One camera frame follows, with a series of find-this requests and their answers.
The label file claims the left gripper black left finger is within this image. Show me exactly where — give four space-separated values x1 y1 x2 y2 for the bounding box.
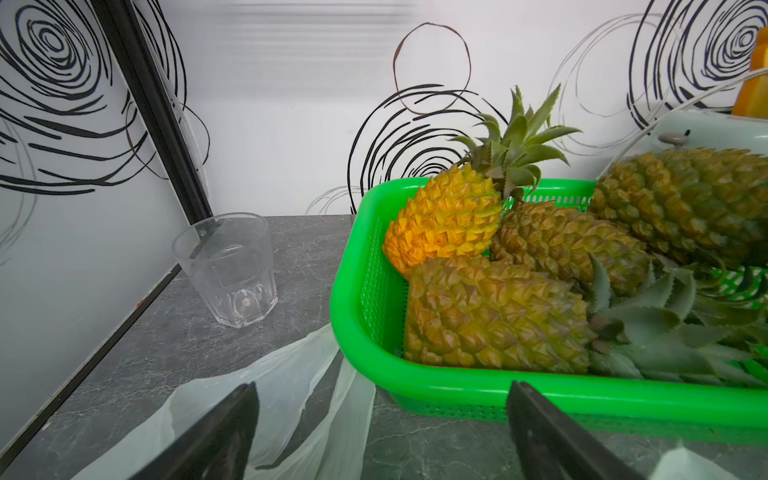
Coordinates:
132 382 260 480

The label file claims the green pineapple front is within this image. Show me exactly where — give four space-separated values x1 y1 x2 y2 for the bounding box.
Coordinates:
402 256 767 388

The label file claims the yellowish fruit print plastic bag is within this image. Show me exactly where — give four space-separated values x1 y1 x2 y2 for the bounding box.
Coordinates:
649 443 738 480

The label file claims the clear plastic cup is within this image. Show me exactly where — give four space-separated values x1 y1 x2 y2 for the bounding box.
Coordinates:
171 212 278 328

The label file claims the green pineapple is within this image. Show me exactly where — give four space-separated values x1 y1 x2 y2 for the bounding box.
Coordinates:
402 256 767 388
490 201 767 343
588 148 767 269

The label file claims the mint green toaster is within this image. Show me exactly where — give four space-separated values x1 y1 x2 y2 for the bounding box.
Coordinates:
647 110 767 157

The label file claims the white toaster cable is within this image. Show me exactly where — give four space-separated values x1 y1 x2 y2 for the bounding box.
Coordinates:
596 67 768 181

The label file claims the green plastic basket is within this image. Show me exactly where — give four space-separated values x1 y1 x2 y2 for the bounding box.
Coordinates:
330 178 767 446

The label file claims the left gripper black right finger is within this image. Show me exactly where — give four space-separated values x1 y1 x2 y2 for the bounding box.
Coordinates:
506 381 641 479

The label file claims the yellow ripe pineapple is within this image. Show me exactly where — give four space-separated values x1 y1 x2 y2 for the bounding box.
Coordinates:
382 86 580 279

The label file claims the front toast slice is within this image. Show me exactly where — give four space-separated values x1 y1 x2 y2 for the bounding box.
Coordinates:
731 27 768 119

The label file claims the white bunny print plastic bag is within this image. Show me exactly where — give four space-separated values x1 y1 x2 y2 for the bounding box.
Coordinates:
77 326 376 479

